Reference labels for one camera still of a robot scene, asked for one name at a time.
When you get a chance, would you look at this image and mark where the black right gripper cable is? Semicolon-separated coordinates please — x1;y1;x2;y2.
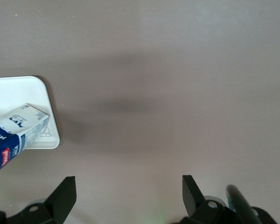
225;185;263;224

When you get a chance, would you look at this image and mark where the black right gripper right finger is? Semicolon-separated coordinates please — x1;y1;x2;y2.
178;175;277;224

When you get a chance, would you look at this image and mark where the beige rabbit print tray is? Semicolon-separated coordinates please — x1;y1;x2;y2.
0;75;61;150

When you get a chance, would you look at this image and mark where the blue white milk carton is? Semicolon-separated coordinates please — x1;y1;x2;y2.
0;103;50;177

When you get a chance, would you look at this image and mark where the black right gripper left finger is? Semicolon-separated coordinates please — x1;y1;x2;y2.
0;176;77;224

